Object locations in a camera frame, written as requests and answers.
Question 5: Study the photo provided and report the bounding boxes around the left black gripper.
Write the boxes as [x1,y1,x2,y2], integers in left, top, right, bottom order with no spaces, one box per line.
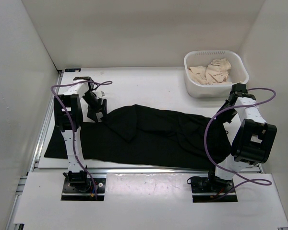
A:
[82,91,108,123]

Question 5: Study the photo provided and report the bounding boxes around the black trousers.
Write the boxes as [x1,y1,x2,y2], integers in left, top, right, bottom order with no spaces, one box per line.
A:
[43,103,232,169]

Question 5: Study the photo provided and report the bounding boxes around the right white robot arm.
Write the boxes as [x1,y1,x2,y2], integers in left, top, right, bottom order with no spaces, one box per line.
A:
[204,83,277,192]

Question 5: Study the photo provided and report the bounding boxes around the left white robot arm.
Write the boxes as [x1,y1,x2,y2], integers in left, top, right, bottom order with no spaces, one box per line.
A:
[50,77,112,195]

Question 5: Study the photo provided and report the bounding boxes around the beige trousers in basket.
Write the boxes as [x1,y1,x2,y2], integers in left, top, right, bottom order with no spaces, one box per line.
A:
[187,58,233,86]

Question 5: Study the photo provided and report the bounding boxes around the white plastic basket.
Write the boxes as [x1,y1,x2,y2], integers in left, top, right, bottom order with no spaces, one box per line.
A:
[184,50,249,98]

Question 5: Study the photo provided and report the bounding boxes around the white front cover board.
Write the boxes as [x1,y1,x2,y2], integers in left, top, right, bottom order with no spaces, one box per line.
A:
[14,172,288,230]

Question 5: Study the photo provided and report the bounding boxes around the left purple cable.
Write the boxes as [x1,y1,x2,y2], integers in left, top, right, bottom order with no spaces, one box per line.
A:
[50,80,113,201]

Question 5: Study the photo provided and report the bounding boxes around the purple cable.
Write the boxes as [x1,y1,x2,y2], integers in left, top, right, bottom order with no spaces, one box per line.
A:
[50,80,113,201]
[204,87,277,201]

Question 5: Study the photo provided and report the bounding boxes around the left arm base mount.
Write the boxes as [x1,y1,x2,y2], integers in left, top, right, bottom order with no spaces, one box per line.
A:
[61,177,106,201]

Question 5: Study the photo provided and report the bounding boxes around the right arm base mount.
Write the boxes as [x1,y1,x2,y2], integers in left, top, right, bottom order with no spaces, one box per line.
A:
[186,170,238,203]

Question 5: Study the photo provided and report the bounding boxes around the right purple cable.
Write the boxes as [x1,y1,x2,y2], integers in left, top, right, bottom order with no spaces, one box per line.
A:
[204,87,277,201]

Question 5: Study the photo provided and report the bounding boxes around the aluminium frame rail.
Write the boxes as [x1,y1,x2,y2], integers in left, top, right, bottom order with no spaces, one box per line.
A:
[4,67,288,230]

